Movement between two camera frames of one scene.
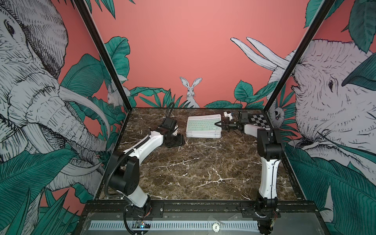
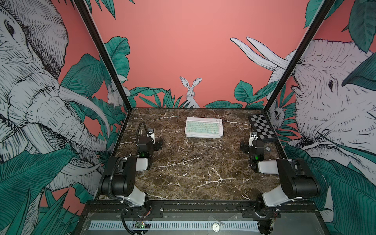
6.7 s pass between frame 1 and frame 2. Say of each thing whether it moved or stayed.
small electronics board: stayed
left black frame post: stayed
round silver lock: stayed
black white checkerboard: stayed
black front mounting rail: stayed
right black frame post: stayed
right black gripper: moved
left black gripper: moved
